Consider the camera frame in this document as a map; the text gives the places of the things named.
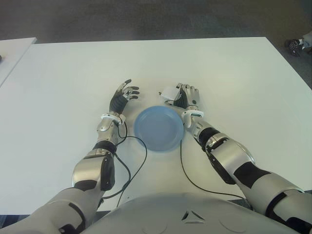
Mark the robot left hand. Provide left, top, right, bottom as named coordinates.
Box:
left=109, top=79, right=141, bottom=115

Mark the white side table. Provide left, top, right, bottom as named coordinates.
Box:
left=0, top=37, right=37, bottom=86

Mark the blue plate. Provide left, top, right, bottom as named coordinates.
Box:
left=133, top=105, right=184, bottom=153

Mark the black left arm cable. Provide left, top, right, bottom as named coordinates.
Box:
left=101, top=119, right=148, bottom=208

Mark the white charger plug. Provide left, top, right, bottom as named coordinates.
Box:
left=158, top=85, right=181, bottom=102

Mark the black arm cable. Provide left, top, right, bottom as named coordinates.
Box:
left=101, top=119, right=148, bottom=208
left=179, top=138, right=247, bottom=198

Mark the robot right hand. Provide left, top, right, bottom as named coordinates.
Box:
left=165, top=82, right=200, bottom=110

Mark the silver robot torso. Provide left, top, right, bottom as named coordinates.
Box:
left=80, top=192, right=271, bottom=234

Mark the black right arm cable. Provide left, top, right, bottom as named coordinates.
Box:
left=179, top=138, right=247, bottom=198

